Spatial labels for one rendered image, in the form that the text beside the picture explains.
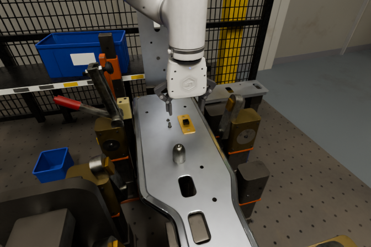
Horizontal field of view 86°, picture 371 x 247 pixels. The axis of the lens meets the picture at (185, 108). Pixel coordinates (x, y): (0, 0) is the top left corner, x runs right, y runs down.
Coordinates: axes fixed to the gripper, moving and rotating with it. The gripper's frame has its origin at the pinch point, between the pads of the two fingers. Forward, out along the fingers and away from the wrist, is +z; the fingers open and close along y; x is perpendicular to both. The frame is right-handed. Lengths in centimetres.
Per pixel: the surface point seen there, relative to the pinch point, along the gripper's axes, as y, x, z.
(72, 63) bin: -36, 36, -2
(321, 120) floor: 177, 82, 104
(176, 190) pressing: -7.2, -20.8, 6.2
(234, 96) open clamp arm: 11.6, -6.0, -5.9
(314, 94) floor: 210, 129, 103
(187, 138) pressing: -0.8, -6.2, 6.1
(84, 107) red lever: -25.6, -0.7, -4.8
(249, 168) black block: 11.4, -18.9, 6.9
